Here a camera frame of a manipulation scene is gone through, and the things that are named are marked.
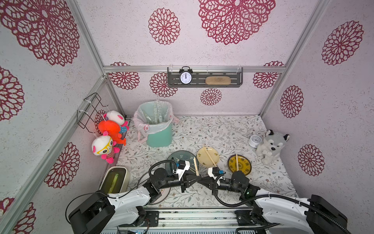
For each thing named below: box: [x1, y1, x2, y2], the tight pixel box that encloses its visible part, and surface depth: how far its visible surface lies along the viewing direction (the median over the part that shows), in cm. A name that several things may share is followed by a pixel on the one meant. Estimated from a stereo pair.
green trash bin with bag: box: [132, 100, 180, 148], surface depth 93 cm
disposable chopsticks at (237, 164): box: [235, 154, 240, 172], surface depth 94 cm
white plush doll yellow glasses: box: [91, 131, 121, 164], surface depth 83 cm
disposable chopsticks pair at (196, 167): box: [193, 156, 200, 177], surface depth 66 cm
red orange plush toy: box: [97, 120, 127, 146], surface depth 91 cm
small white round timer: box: [248, 134, 262, 149], surface depth 103 cm
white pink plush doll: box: [103, 110, 131, 134], surface depth 97 cm
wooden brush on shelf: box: [205, 76, 232, 86], surface depth 92 cm
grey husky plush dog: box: [256, 129, 291, 165], surface depth 85 cm
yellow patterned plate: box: [227, 154, 253, 176], surface depth 94 cm
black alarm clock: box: [179, 65, 193, 86], surface depth 92 cm
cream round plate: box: [196, 146, 220, 168], surface depth 98 cm
